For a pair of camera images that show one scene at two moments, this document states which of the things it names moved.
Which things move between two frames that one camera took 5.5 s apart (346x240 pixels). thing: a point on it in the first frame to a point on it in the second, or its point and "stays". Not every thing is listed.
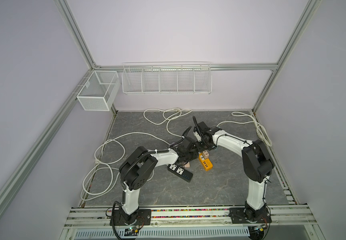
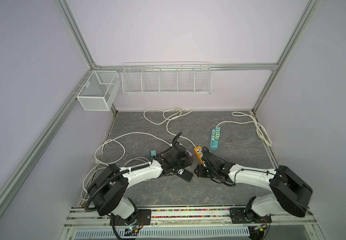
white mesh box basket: (100, 91) stays
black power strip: (180, 172) stays
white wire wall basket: (166, 78) stays
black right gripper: (199, 148) to (199, 172)
